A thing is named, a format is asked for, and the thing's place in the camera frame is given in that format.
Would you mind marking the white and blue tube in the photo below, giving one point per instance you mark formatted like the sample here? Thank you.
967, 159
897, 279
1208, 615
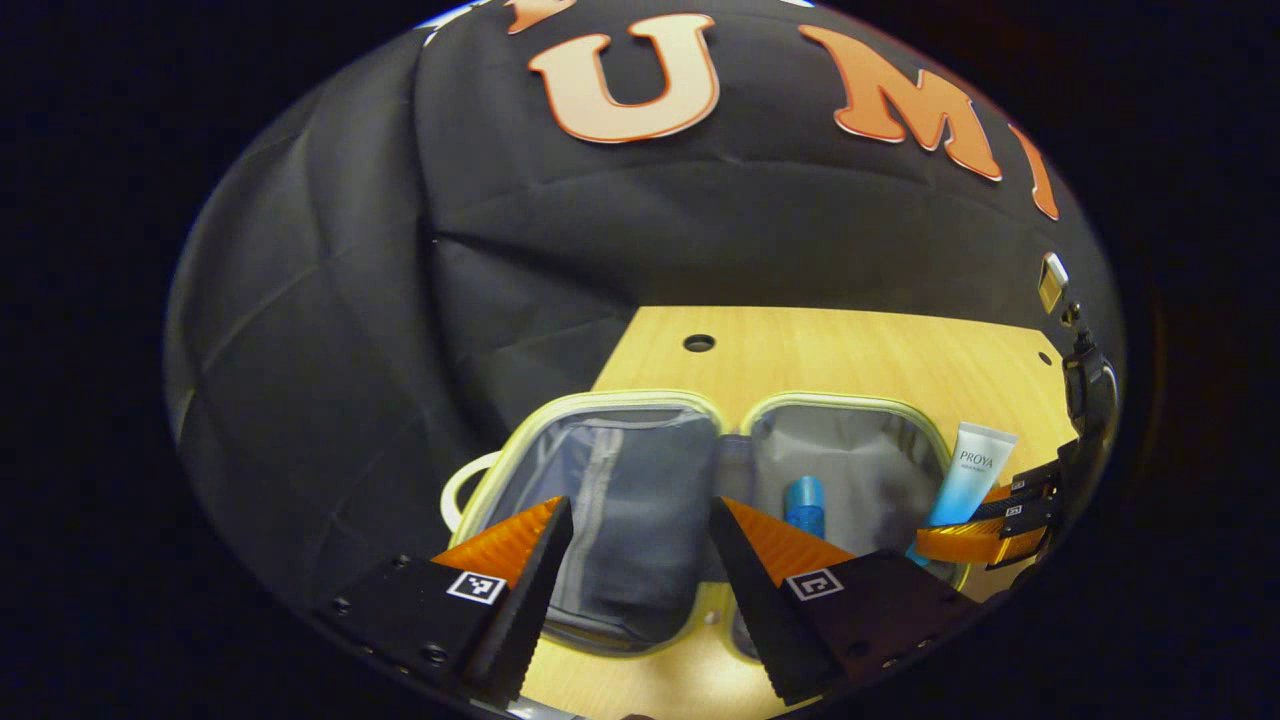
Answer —
975, 470

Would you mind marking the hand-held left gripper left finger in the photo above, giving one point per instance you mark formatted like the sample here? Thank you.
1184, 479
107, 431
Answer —
530, 600

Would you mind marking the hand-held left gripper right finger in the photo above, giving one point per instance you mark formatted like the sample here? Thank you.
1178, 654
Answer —
755, 600

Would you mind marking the pale yellow suitcase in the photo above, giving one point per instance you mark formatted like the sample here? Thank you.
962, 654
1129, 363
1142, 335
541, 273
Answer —
640, 520

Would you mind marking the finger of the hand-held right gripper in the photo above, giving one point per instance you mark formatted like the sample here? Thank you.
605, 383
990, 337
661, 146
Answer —
1035, 482
1000, 540

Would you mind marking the black backdrop cloth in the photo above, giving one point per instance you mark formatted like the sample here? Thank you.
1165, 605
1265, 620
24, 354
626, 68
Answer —
600, 250

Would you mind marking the blue glass bottle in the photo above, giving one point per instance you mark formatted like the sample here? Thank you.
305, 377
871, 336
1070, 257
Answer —
805, 505

